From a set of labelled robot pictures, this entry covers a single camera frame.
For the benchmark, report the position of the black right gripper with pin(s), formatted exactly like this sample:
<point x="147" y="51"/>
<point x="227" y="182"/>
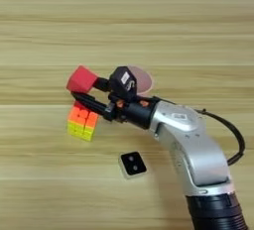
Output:
<point x="135" y="113"/>

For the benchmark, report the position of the red cube block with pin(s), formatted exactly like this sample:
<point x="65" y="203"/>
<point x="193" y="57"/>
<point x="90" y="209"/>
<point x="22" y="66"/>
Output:
<point x="81" y="79"/>

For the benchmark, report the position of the colourful puzzle cube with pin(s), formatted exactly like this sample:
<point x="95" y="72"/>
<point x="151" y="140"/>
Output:
<point x="81" y="125"/>

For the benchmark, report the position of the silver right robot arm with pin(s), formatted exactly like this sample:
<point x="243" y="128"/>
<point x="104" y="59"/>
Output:
<point x="195" y="148"/>

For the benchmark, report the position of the pink plastic cup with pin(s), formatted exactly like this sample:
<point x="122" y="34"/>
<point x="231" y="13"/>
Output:
<point x="145" y="81"/>

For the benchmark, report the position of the black white square device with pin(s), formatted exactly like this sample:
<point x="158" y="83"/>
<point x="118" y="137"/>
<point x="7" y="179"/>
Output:
<point x="133" y="164"/>

